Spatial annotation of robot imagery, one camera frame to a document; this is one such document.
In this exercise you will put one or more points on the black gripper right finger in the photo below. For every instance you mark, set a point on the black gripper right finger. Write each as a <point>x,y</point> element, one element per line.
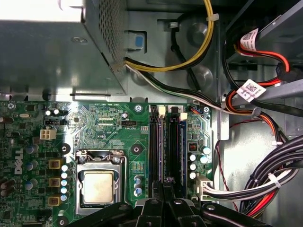
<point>180,215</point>

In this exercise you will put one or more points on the white four-pin socket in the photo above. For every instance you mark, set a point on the white four-pin socket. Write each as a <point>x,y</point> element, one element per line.
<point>47,134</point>

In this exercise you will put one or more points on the green motherboard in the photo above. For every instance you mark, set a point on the green motherboard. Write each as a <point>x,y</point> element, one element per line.
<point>113,139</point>

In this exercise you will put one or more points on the silver CPU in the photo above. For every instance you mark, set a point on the silver CPU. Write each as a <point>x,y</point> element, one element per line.
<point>98,188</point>

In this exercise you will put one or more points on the black PC case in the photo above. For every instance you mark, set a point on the black PC case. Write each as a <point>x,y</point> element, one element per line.
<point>236,153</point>

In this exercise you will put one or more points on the grey power supply unit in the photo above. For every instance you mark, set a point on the grey power supply unit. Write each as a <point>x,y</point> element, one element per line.
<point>47,59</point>

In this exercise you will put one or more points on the metal drive cage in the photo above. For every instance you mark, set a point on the metal drive cage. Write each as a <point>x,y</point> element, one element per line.
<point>284,89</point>

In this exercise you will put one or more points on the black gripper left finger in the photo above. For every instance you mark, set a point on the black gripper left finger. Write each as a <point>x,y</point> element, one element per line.
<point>146,215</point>

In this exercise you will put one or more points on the white board connector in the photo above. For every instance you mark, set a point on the white board connector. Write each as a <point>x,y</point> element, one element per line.
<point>201,189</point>

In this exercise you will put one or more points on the metal socket cover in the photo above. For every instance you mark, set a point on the metal socket cover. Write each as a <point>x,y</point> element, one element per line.
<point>120,186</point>

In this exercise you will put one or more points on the CPU socket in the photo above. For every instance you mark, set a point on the CPU socket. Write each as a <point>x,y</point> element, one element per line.
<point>78,208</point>

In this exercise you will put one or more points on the grey clip with blue tab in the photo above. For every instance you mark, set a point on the grey clip with blue tab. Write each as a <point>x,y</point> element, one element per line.
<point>138,41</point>

